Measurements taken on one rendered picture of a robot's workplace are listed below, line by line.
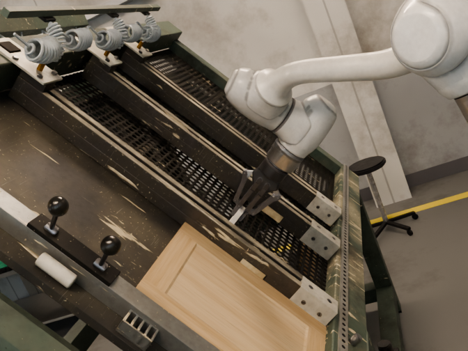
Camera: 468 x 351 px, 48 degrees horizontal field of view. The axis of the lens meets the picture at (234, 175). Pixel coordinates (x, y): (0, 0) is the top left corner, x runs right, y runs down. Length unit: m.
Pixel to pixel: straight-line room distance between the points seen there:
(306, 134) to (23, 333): 0.80
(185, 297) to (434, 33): 0.76
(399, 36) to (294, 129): 0.55
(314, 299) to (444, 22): 0.90
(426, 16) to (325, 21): 3.56
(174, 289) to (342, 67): 0.61
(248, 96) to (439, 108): 3.58
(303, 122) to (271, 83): 0.14
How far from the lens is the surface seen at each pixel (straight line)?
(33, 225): 1.10
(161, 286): 1.20
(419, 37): 0.83
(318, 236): 1.87
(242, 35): 4.70
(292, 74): 1.22
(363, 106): 4.44
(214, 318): 1.24
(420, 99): 4.73
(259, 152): 2.11
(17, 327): 0.92
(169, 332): 1.09
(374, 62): 1.16
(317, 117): 1.33
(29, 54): 1.44
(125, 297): 1.09
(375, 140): 4.50
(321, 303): 1.50
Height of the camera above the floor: 1.68
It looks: 12 degrees down
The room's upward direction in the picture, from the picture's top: 23 degrees counter-clockwise
